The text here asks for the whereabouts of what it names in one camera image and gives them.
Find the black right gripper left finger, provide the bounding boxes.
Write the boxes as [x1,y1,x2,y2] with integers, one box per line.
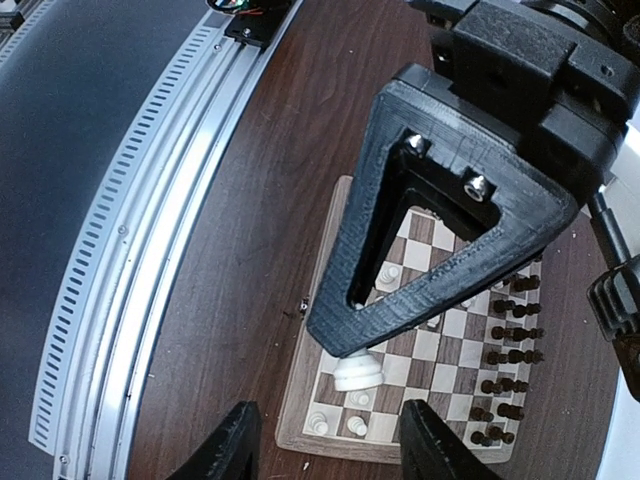
[174,401,262,479]

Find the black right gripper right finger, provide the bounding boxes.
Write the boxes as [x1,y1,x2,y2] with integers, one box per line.
[399,400,493,480]

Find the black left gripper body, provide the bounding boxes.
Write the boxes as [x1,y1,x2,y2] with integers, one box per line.
[429,1,639,170]

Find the wooden chess board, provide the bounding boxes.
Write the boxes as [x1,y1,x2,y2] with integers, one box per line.
[274,174,546,466]

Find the white pawn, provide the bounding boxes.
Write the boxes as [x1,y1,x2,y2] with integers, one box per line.
[349,391,370,408]
[332,349,384,392]
[347,416,368,437]

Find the black chess pieces rows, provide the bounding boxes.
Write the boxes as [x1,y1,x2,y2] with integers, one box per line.
[465,265,545,450]

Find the white rook chess piece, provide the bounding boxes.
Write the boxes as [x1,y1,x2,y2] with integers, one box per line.
[307,411,329,436]

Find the aluminium front rail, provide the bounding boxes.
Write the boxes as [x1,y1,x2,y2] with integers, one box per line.
[29,2,300,479]

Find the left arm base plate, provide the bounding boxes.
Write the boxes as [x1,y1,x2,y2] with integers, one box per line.
[206,0,294,49]

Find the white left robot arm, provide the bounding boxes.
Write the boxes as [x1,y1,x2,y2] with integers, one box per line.
[307,1,639,358]

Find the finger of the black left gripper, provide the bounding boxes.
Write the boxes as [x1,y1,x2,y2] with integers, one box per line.
[307,64,578,357]

